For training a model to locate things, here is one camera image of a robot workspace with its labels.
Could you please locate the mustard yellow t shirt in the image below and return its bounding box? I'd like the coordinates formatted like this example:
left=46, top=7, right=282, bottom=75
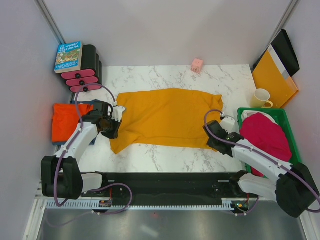
left=110, top=88, right=224, bottom=154

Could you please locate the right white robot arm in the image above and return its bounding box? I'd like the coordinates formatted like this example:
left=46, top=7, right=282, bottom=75
left=203, top=120, right=320, bottom=218

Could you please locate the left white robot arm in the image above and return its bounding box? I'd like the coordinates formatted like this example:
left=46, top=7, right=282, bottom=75
left=41, top=101, right=126, bottom=200

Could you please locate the blue folded t shirt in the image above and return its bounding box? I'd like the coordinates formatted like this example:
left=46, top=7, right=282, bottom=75
left=52, top=99, right=103, bottom=147

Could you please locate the white cloth in bin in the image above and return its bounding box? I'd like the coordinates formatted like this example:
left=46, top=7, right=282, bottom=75
left=241, top=110, right=278, bottom=125

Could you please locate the orange folded t shirt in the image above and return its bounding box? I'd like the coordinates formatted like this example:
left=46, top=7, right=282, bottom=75
left=51, top=103, right=80, bottom=145

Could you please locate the black pink drawer organizer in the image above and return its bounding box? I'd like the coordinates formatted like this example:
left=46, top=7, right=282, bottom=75
left=61, top=44, right=102, bottom=93

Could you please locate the magenta t shirt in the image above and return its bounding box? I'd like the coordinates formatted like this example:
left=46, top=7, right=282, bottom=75
left=239, top=122, right=292, bottom=162

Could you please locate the pale yellow mug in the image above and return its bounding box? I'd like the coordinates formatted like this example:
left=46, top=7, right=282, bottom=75
left=249, top=88, right=274, bottom=109

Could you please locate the pink cube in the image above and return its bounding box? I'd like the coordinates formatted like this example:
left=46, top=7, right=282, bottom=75
left=191, top=58, right=204, bottom=74

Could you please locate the green plastic bin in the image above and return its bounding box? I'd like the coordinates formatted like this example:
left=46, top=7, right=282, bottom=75
left=237, top=107, right=302, bottom=165

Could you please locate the blue treehouse book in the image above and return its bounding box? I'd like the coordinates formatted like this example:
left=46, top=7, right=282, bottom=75
left=54, top=41, right=83, bottom=74

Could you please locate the orange envelope folder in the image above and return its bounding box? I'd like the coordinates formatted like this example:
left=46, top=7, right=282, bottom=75
left=252, top=45, right=299, bottom=108

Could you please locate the black white folder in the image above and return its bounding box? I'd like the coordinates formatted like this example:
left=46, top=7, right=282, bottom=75
left=252, top=29, right=301, bottom=78

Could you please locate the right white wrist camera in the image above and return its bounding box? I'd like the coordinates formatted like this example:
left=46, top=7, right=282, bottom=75
left=220, top=113, right=236, bottom=134

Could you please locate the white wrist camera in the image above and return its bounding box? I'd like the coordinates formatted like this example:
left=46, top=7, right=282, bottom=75
left=220, top=113, right=236, bottom=134
left=111, top=105, right=126, bottom=123

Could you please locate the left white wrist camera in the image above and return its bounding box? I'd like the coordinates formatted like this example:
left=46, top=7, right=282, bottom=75
left=111, top=105, right=126, bottom=123

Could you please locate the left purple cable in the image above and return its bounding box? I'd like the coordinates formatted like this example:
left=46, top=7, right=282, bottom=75
left=53, top=83, right=118, bottom=208

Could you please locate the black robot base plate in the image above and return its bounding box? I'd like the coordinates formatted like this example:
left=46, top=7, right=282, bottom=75
left=82, top=172, right=255, bottom=206

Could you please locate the white slotted cable duct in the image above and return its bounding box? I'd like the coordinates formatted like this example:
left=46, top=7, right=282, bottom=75
left=45, top=198, right=236, bottom=211

